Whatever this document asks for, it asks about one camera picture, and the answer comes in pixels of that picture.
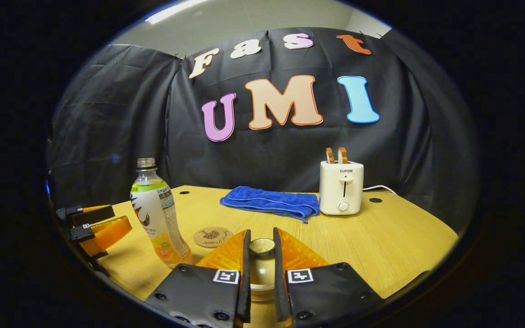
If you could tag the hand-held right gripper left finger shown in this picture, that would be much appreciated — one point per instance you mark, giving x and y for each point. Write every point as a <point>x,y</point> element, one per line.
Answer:
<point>198,296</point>

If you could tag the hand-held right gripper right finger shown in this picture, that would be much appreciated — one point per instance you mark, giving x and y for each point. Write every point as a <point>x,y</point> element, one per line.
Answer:
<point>326,296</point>

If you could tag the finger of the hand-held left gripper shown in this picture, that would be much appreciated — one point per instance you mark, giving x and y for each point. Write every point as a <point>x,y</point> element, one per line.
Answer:
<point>103,234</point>
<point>91,214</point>

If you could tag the clear labelled water bottle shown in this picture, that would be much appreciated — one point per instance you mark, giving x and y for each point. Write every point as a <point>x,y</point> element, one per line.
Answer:
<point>155,214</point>

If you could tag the round brown coaster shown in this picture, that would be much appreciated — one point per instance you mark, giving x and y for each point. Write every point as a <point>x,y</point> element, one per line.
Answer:
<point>210,237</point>

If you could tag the white teacup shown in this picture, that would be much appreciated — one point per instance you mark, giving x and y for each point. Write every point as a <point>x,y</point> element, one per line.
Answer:
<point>262,288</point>

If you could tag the beige teacup lid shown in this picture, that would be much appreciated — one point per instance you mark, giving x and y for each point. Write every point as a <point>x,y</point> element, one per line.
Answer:
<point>262,266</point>

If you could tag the black backdrop cloth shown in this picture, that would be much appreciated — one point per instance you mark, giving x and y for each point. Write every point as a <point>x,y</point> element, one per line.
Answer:
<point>130,118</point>

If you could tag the blue towel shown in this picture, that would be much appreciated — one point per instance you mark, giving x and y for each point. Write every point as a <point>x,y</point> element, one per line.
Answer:
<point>271,202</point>

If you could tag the white toaster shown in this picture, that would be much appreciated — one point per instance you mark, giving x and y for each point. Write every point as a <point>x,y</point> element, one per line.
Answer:
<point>353,191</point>

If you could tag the brown toast slice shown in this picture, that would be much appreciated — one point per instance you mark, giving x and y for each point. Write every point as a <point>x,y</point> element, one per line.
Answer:
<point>330,156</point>
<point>342,155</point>

